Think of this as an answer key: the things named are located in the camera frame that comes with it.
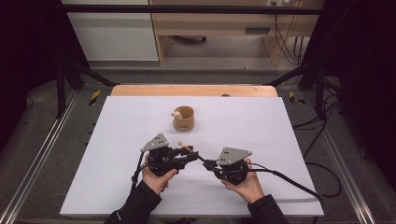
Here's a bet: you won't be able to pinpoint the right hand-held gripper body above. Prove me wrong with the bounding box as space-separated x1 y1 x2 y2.
211 147 253 187

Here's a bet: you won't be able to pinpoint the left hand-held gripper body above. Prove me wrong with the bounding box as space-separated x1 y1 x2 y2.
140 133 189 177

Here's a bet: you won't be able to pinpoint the black-handled brush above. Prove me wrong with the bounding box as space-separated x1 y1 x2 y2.
177 140 207 163

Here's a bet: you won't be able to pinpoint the wooden cup with duck figure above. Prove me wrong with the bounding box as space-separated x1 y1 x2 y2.
170 105 196 133

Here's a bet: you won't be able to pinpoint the person's left hand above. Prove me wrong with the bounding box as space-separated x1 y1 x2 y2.
142 155 178 196

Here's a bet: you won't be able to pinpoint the person's right hand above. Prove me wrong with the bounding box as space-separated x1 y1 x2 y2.
220 158 266 205

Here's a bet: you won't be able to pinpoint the wooden table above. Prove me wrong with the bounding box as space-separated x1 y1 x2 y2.
110 84 279 98

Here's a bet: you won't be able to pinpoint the yellow clamp left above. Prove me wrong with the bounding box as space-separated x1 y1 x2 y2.
89 89 102 107

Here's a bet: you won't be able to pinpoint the yellow clamp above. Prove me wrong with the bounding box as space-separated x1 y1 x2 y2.
288 91 306 105
89 89 102 107

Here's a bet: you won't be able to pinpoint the yellow clamp right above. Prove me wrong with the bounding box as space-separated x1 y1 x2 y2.
288 91 306 105

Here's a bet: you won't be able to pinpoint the black chair base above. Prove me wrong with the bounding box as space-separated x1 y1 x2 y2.
172 35 207 44

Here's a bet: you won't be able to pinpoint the wooden desk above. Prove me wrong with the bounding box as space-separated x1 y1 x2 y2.
148 0 327 67

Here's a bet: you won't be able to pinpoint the white cabinet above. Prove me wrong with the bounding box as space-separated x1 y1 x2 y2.
61 0 160 62

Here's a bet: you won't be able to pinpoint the black curtain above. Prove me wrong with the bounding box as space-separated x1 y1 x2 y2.
0 0 92 153
303 0 396 190

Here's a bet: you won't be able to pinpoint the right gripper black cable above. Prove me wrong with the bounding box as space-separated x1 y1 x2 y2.
245 161 343 207

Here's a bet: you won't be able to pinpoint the black floor cables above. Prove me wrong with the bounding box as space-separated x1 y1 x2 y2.
291 77 344 160

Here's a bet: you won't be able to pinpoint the aluminium floor rail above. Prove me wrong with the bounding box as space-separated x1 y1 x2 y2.
0 89 79 224
302 92 378 224

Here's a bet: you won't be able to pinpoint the hanging black cables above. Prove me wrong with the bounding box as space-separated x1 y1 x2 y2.
270 1 312 67

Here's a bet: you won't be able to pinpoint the black metal frame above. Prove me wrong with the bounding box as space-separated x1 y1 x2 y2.
55 4 329 119

